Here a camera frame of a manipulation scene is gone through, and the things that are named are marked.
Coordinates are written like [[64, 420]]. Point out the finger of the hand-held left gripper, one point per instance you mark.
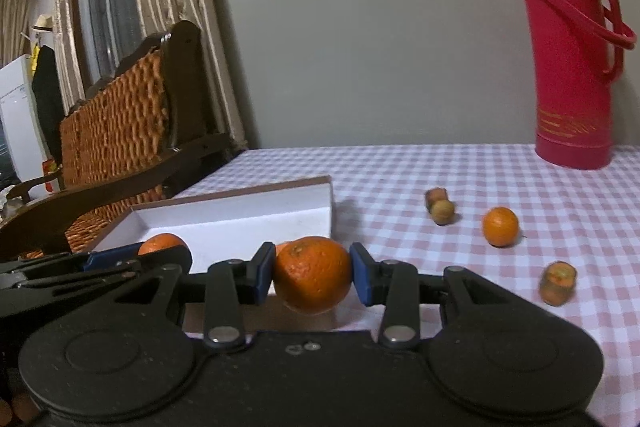
[[75, 289], [115, 257]]

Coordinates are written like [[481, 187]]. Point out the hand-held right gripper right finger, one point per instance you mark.
[[361, 276]]

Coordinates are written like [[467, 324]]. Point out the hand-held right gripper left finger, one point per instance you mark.
[[263, 276]]

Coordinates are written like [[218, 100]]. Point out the brown cardboard box white inside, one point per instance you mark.
[[240, 217]]

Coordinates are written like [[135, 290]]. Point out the small round tan longan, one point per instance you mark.
[[443, 212]]

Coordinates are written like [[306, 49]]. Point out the small dark brown fruit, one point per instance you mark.
[[434, 195]]

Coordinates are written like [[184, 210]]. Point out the brown fruit with cut top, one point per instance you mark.
[[557, 283]]

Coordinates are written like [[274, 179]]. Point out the pink checked tablecloth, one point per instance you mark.
[[400, 252]]

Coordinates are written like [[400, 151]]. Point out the small red item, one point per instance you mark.
[[51, 169]]

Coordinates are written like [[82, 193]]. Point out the wooden chair with wicker back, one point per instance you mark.
[[120, 132]]

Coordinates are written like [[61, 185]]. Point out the white refrigerator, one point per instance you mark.
[[17, 122]]

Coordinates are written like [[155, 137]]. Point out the black hanging garment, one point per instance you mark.
[[47, 97]]

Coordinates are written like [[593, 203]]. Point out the yellow hanging item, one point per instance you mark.
[[34, 57]]

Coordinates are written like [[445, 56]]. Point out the straw hat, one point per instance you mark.
[[42, 23]]

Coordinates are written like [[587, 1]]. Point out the narrow beige striped curtain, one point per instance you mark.
[[65, 7]]

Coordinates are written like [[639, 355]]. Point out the wide beige striped curtain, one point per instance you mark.
[[180, 7]]

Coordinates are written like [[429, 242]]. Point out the beige curtain in next room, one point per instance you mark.
[[17, 17]]

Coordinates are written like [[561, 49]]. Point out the red thermos flask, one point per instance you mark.
[[565, 82]]

